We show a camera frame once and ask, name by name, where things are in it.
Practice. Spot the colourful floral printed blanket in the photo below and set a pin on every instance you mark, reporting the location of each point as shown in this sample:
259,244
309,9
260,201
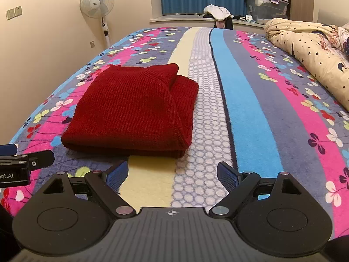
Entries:
245,109

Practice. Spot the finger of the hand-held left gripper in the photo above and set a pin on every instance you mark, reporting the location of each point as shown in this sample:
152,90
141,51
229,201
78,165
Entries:
8,149
41,158

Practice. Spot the white standing fan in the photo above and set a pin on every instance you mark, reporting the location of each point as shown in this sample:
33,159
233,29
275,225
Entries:
97,2

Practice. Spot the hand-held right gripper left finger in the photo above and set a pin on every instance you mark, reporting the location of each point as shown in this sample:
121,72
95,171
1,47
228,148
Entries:
117,176

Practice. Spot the cream star print quilt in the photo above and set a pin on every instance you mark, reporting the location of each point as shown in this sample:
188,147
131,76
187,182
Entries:
313,43

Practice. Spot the red knit sweater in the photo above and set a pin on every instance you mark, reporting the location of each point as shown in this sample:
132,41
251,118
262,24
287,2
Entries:
131,109

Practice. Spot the small white box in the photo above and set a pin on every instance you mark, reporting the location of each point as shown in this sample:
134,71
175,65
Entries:
249,18

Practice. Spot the white clothes pile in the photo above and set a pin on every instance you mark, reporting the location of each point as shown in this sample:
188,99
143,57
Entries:
218,11

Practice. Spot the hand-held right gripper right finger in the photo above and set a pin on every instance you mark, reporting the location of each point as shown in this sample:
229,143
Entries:
228,176

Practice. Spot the dark garment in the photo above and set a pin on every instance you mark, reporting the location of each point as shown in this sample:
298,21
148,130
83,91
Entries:
225,23

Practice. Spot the clear plastic storage box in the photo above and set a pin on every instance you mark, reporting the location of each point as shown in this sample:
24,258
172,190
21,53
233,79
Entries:
265,5

